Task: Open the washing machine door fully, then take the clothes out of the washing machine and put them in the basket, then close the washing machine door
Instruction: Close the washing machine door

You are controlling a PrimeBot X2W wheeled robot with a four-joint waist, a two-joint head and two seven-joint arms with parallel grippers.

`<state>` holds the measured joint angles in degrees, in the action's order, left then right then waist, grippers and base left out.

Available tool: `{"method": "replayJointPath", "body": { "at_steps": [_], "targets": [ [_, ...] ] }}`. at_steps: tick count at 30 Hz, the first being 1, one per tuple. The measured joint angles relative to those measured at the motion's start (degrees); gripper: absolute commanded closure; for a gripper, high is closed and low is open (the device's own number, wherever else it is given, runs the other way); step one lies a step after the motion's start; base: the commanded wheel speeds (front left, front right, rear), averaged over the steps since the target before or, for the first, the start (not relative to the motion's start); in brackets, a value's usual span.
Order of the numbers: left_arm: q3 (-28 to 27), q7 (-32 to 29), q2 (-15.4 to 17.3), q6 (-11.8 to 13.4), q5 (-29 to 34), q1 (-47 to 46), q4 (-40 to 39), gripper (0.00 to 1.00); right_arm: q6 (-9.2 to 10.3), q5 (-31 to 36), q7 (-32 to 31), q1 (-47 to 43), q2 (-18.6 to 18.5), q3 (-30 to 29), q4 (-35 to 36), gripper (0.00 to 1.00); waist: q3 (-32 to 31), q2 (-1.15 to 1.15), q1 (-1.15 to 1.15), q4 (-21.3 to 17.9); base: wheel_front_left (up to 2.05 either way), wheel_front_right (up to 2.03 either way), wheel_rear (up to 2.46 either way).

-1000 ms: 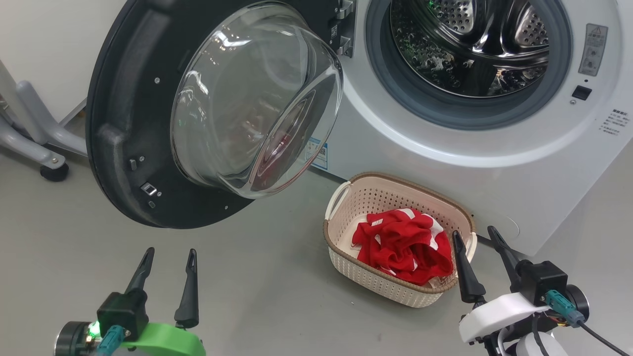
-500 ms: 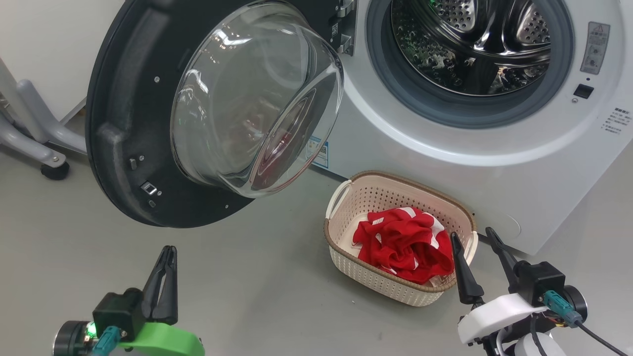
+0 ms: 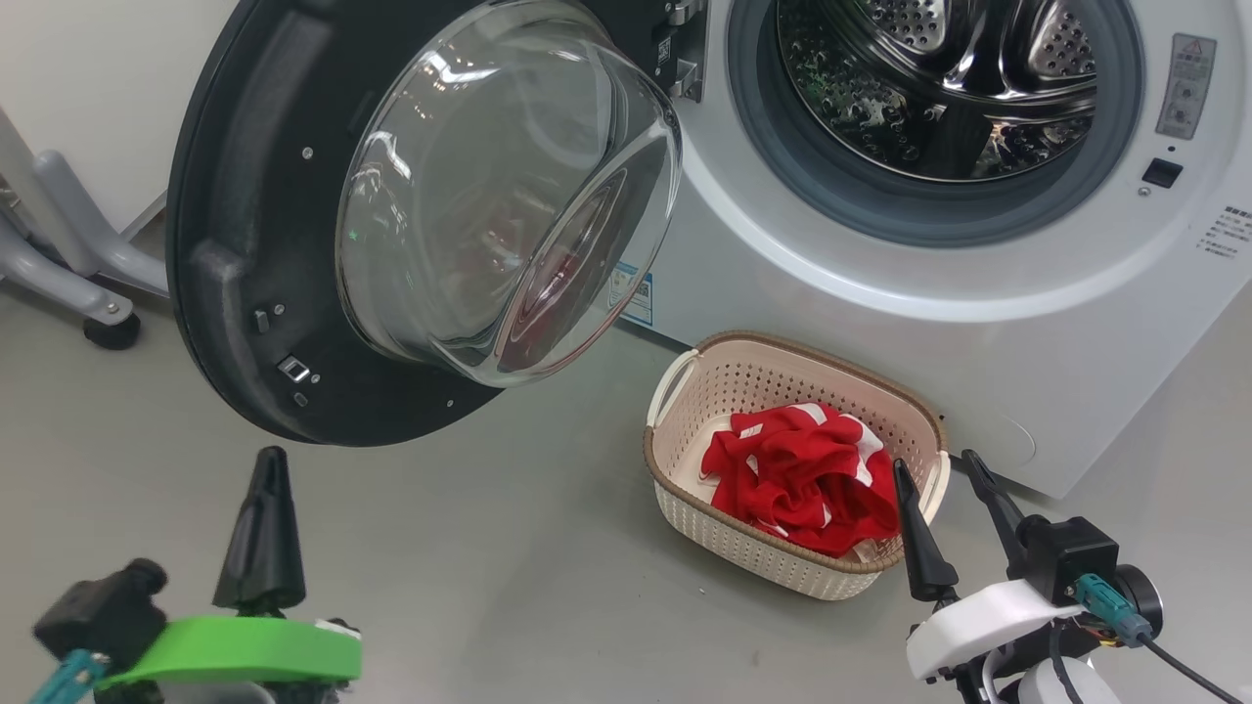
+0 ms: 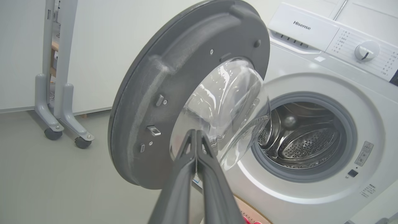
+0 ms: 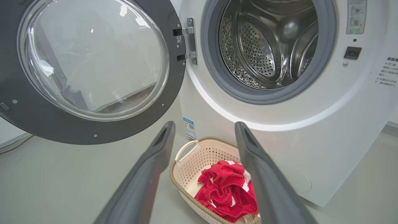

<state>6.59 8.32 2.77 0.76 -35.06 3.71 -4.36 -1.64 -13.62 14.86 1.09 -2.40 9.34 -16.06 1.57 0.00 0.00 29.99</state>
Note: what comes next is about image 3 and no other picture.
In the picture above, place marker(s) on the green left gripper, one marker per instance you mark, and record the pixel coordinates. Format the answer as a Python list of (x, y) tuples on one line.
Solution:
[(245, 648)]

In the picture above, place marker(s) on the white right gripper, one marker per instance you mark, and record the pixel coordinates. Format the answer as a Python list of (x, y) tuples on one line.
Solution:
[(968, 621)]

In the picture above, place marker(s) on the red and white garment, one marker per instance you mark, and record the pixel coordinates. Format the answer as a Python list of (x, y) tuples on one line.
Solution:
[(802, 479)]

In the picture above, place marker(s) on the black round glass washer door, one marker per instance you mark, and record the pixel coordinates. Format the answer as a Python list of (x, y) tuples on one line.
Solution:
[(254, 244)]

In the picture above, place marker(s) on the white front-load washing machine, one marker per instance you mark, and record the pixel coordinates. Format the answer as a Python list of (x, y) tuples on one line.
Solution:
[(978, 323)]

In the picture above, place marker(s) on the cream perforated plastic laundry basket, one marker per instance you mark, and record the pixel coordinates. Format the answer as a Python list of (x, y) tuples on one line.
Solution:
[(763, 376)]

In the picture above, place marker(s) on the grey stand leg with caster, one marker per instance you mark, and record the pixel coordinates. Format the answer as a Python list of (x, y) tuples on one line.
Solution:
[(68, 254)]

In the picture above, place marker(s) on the blue energy label sticker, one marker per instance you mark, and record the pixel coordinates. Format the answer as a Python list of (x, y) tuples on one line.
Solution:
[(638, 298)]

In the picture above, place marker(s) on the grey warning sticker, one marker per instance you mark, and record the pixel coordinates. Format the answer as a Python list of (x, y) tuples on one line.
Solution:
[(1186, 88)]

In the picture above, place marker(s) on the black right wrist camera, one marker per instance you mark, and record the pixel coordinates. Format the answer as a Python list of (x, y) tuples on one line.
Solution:
[(1076, 557)]

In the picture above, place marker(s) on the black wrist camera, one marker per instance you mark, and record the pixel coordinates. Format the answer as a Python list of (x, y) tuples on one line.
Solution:
[(98, 611), (1076, 557)]

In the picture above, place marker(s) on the teal right camera connector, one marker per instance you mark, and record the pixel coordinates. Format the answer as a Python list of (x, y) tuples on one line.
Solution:
[(1110, 608)]

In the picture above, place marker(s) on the teal camera connector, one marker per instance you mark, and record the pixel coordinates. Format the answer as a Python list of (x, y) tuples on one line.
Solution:
[(68, 680), (1110, 608)]

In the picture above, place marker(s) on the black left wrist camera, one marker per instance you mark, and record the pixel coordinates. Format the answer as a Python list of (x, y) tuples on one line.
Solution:
[(98, 611)]

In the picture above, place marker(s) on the teal left camera connector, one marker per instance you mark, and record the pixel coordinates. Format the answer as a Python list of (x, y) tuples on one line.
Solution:
[(68, 680)]

